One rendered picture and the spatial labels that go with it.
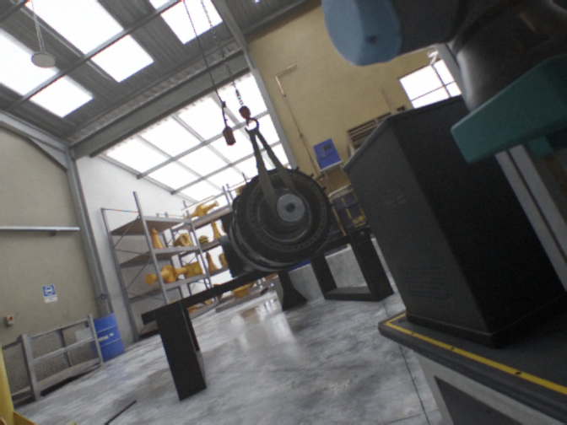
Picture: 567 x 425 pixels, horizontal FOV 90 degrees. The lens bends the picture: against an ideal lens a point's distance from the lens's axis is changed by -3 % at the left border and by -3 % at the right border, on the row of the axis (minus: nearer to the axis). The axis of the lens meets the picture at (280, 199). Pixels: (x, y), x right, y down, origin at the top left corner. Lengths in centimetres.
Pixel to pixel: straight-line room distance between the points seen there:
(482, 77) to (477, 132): 7
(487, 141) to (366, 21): 22
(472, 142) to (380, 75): 643
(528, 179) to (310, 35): 702
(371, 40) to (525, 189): 40
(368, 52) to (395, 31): 4
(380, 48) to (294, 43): 706
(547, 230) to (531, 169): 11
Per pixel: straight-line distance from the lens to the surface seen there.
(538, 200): 66
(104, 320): 749
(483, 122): 46
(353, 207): 463
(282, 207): 143
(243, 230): 150
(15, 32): 803
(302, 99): 678
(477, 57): 48
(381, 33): 41
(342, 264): 412
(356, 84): 679
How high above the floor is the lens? 63
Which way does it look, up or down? 11 degrees up
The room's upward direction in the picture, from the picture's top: 21 degrees counter-clockwise
